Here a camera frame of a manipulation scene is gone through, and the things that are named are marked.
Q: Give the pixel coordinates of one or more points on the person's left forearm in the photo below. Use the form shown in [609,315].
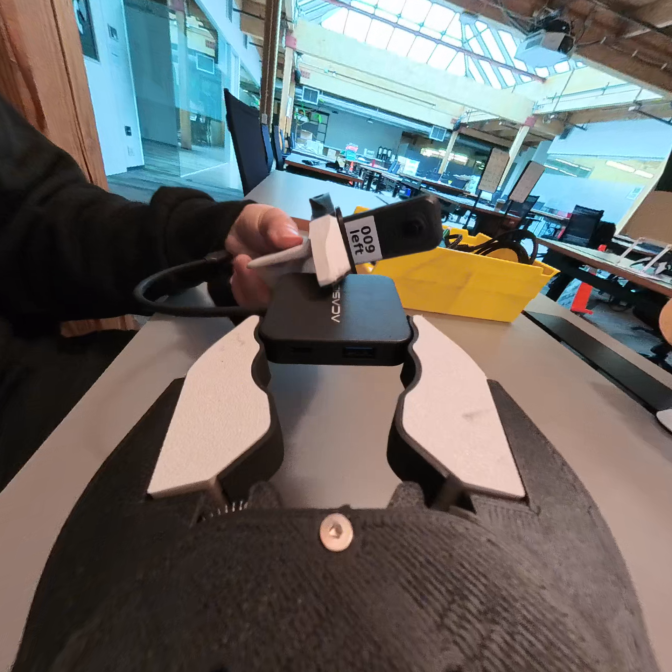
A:
[131,246]

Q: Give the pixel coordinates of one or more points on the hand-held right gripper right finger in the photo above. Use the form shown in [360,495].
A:
[456,414]

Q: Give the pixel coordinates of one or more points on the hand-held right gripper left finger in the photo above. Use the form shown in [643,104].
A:
[220,414]

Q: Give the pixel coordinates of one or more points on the instruction board on pole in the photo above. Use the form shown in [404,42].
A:
[494,170]
[526,181]

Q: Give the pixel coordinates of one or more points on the ceiling projector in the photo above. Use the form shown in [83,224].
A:
[543,47]

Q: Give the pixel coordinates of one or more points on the square black usb hub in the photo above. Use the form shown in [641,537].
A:
[315,325]

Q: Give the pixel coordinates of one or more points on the black office chair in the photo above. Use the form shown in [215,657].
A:
[582,225]
[246,141]

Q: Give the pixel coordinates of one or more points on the dark framed wall sign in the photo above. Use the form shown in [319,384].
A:
[86,31]

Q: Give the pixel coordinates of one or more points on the orange traffic cone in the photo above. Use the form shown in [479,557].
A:
[581,299]

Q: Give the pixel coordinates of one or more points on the wooden top office desk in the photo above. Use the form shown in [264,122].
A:
[603,257]

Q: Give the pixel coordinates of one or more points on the person's left hand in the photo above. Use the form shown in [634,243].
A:
[262,231]

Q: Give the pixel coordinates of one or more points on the yellow plastic bin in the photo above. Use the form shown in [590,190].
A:
[472,288]

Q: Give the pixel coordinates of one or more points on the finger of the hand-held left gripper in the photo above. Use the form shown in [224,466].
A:
[338,252]
[318,246]

